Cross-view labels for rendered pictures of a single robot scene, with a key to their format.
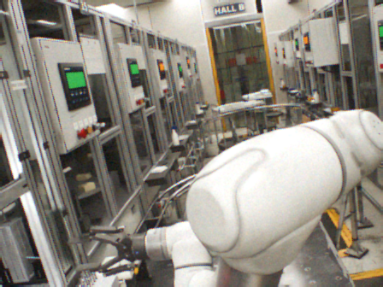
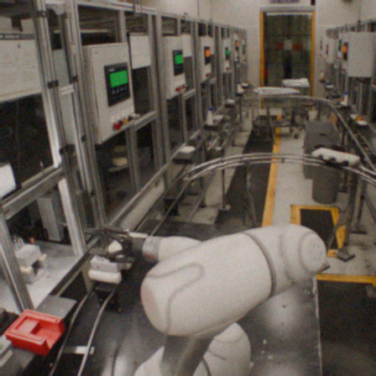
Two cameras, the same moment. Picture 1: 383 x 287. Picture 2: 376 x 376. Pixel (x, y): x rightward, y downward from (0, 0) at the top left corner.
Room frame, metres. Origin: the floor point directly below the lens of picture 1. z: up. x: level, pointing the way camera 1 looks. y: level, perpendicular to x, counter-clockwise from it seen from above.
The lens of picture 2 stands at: (0.04, -0.13, 1.78)
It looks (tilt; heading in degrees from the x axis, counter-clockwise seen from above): 23 degrees down; 12
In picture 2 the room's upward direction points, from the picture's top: 3 degrees counter-clockwise
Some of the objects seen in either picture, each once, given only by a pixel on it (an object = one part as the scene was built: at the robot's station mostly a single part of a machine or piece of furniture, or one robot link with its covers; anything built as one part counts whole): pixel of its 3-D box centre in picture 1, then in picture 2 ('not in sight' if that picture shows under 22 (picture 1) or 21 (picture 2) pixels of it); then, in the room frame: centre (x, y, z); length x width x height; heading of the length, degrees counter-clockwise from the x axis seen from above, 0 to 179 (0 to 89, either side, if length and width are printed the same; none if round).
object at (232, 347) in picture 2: not in sight; (223, 352); (0.81, -0.04, 0.85); 0.18 x 0.16 x 0.22; 129
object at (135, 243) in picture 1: (133, 247); (133, 247); (0.98, 0.29, 1.12); 0.09 x 0.07 x 0.08; 86
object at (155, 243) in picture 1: (158, 244); (154, 249); (0.98, 0.22, 1.12); 0.09 x 0.06 x 0.09; 176
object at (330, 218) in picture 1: (317, 231); (317, 227); (3.14, -0.71, 0.01); 1.00 x 0.55 x 0.01; 176
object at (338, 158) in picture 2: not in sight; (335, 159); (2.81, -0.74, 0.84); 0.37 x 0.14 x 0.10; 54
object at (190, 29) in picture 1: (132, 79); (187, 48); (9.40, 1.82, 1.65); 3.78 x 0.08 x 3.30; 86
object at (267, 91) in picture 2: (241, 127); (275, 111); (6.57, -0.38, 0.48); 0.88 x 0.56 x 0.96; 104
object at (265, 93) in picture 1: (260, 114); (295, 101); (7.82, -0.87, 0.48); 0.84 x 0.58 x 0.97; 4
